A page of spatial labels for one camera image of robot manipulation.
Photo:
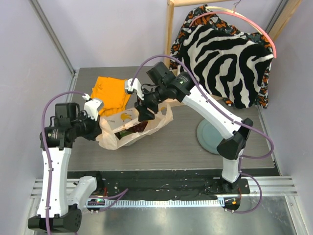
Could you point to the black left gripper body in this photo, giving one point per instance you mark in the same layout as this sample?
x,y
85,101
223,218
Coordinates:
x,y
86,128

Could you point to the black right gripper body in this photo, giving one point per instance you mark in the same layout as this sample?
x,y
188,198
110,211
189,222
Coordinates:
x,y
145,113

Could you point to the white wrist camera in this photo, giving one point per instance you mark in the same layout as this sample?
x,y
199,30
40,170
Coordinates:
x,y
92,106
132,86

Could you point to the zebra print garment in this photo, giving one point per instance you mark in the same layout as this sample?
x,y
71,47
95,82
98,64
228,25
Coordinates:
x,y
233,67

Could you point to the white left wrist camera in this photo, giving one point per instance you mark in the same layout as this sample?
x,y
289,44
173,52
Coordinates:
x,y
92,106

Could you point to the grey round plate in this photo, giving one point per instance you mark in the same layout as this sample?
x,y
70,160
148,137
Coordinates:
x,y
208,136

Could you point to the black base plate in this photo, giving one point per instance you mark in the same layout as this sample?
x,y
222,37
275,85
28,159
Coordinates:
x,y
171,187

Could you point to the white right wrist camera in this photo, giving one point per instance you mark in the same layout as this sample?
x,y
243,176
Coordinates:
x,y
132,86

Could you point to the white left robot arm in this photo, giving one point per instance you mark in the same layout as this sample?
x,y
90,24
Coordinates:
x,y
58,211

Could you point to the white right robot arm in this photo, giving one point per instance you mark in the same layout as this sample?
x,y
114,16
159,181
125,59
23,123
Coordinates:
x,y
183,88

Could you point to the banana print plastic bag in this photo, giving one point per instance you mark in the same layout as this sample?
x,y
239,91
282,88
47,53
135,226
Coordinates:
x,y
124,129

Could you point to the folded orange cloth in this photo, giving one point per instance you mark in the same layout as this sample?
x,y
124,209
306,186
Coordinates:
x,y
112,92

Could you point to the green fake fruit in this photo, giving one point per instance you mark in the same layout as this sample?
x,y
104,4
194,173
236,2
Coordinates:
x,y
122,134

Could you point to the wooden clothes rack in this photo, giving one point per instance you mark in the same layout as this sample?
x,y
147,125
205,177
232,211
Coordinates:
x,y
281,17

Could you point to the red fake grapes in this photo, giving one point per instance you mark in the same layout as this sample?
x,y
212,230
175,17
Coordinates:
x,y
139,127

